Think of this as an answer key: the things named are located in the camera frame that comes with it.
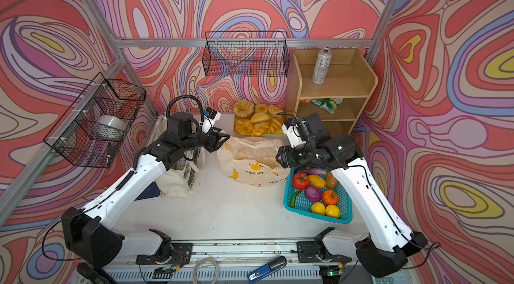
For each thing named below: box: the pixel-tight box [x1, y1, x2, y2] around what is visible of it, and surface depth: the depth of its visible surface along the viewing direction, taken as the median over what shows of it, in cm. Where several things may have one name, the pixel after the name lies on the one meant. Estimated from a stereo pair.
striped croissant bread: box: [267, 116, 285, 134], surface depth 111 cm
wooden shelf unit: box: [285, 48, 379, 136], surface depth 90 cm
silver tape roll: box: [96, 115, 129, 132], surface depth 75 cm
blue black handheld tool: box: [247, 255, 288, 284], surface depth 69 cm
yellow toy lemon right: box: [325, 204, 341, 219], surface depth 80 cm
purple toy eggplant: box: [299, 167, 327, 176], surface depth 95 cm
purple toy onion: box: [305, 184, 323, 203], surface depth 85 cm
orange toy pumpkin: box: [322, 189, 339, 206], surface depth 84 cm
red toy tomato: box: [292, 172, 310, 191], surface depth 88 cm
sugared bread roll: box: [232, 99, 255, 118], surface depth 113 cm
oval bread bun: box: [250, 112, 271, 124], surface depth 111 cm
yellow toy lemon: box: [311, 201, 326, 216], surface depth 82 cm
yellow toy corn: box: [308, 174, 326, 189], surface depth 90 cm
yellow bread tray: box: [232, 99, 285, 136], surface depth 113 cm
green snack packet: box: [311, 97, 345, 115], surface depth 100 cm
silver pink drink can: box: [311, 47, 333, 85], surface depth 82 cm
